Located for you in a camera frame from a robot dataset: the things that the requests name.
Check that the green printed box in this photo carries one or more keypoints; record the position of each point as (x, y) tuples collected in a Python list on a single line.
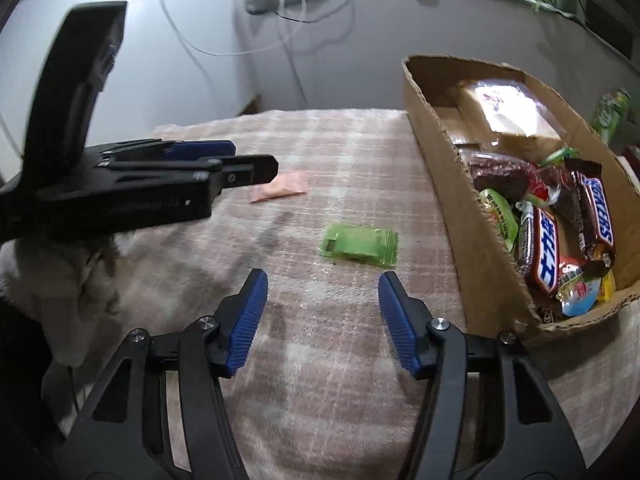
[(611, 112)]

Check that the cardboard box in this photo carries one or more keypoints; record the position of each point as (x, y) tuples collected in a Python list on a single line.
[(450, 175)]

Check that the packaged toast bread slice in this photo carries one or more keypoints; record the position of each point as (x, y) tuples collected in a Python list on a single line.
[(510, 110)]

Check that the light blue jelly cup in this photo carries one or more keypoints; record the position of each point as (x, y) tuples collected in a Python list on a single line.
[(580, 292)]

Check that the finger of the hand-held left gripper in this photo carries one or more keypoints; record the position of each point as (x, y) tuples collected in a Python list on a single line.
[(200, 148), (250, 172)]

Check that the pink checked blanket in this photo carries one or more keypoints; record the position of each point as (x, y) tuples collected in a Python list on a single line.
[(325, 385)]

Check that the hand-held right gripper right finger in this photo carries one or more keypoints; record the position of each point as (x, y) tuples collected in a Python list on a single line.
[(397, 325)]

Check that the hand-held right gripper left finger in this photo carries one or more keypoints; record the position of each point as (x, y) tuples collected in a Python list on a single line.
[(245, 325)]

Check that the clear red-trimmed cake packet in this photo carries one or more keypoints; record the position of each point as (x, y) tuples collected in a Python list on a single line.
[(505, 175)]

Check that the green striped snack packet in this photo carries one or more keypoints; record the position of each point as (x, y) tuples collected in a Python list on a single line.
[(497, 217)]

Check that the white fluffy cloth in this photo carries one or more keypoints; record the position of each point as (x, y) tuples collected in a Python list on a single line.
[(50, 285)]

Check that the brown chocolate bar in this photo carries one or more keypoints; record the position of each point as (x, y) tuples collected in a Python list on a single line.
[(597, 215), (544, 252)]

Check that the small green candy packet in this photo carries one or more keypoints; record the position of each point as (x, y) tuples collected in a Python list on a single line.
[(560, 154)]

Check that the pink snack packet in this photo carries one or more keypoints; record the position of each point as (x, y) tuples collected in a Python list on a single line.
[(280, 187)]

